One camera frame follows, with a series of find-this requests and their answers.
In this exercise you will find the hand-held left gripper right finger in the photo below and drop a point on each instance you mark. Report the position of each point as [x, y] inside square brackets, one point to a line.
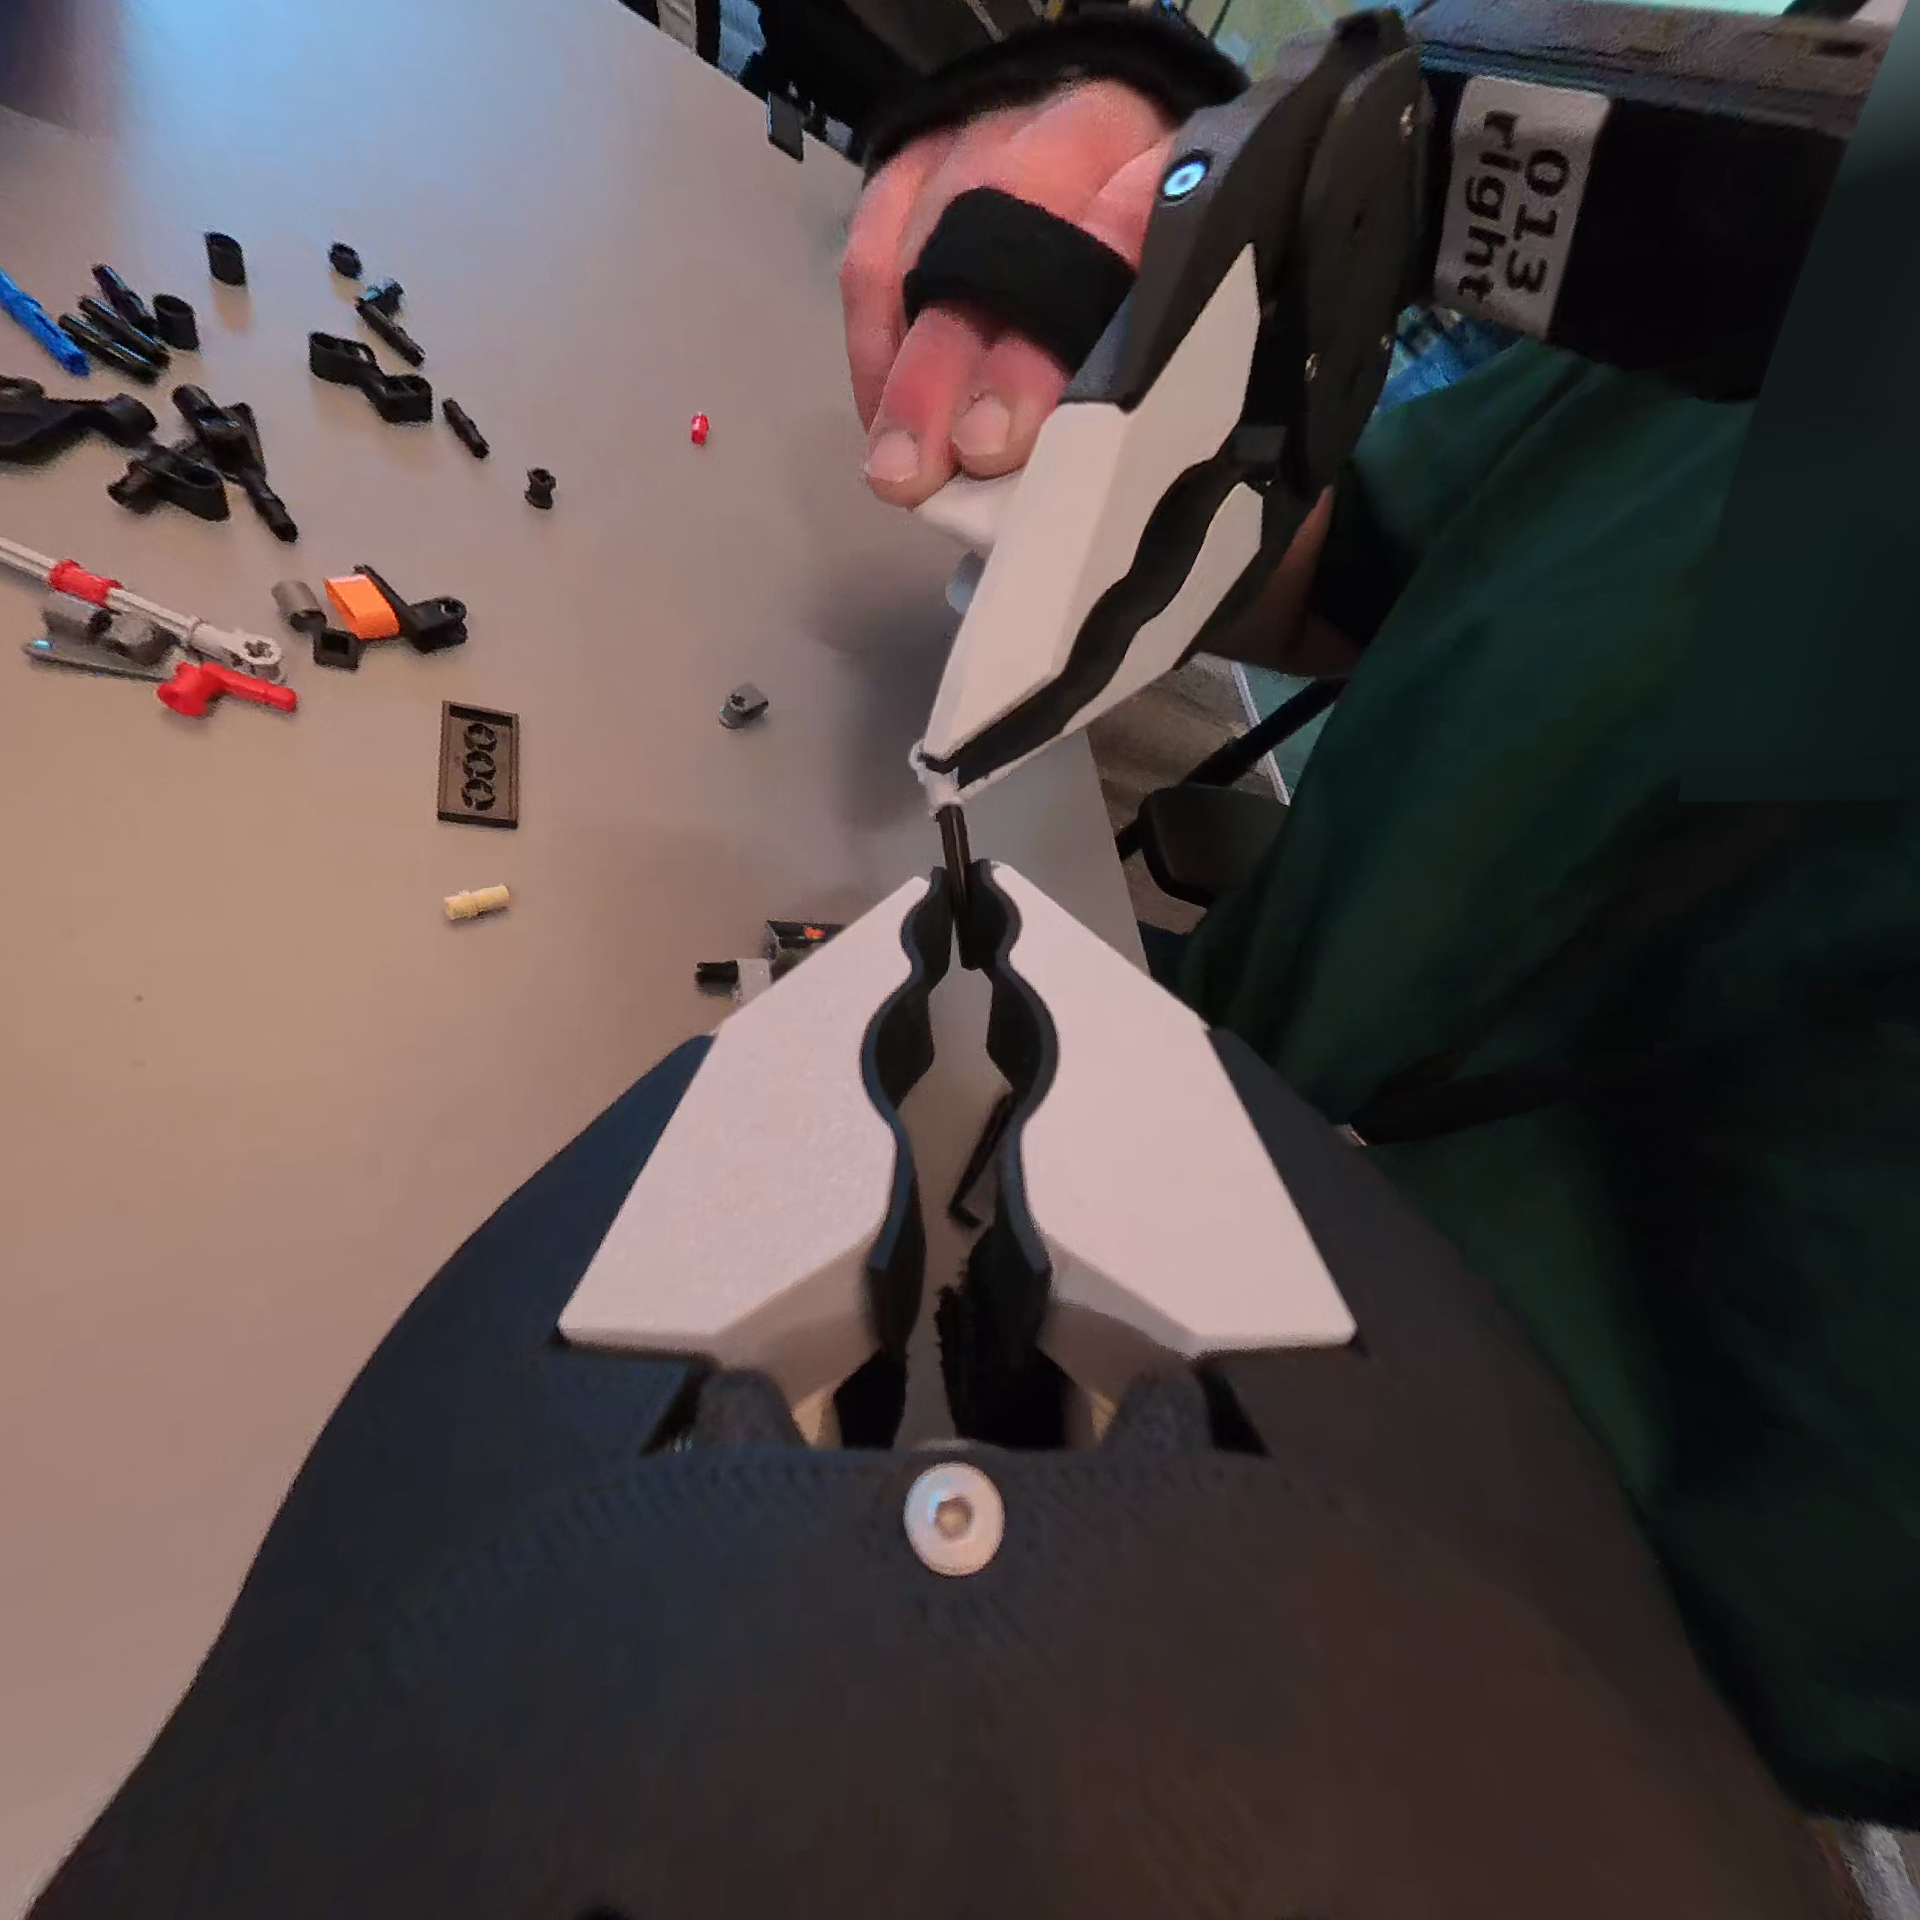
[1185, 1201]

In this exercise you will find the pile of loose lego pieces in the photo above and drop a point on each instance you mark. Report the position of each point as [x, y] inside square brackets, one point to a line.
[356, 602]

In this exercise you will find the tan lego pin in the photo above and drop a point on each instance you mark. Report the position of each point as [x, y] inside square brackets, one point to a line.
[477, 902]

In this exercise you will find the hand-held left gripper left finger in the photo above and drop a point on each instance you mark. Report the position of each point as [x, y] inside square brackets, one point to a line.
[735, 1201]

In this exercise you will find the black plate with oval holes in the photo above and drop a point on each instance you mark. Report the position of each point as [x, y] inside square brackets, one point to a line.
[451, 765]

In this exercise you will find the dark grey lego connector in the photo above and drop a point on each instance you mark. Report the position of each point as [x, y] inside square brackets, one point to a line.
[742, 705]

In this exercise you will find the person's green shirt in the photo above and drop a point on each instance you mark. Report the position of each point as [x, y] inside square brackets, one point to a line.
[1574, 901]

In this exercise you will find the person's right hand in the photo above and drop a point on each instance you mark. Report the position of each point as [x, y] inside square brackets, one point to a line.
[1034, 143]

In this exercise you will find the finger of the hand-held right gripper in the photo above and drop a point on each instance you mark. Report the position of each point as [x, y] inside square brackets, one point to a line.
[1081, 555]
[1185, 614]

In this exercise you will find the black lego axle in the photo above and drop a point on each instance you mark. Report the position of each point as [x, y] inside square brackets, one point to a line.
[954, 854]

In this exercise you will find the small grey lego assembly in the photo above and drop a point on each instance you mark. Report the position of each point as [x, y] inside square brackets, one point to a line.
[788, 942]

